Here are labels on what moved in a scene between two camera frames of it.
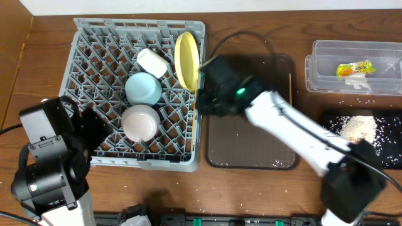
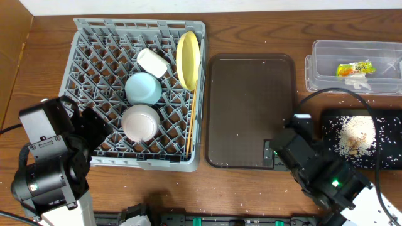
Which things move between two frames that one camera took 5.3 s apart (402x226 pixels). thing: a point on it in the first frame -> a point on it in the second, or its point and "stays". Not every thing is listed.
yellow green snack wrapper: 355,68 stays
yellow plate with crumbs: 187,62 stays
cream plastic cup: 152,62 stays
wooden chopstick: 290,90 -> 194,121
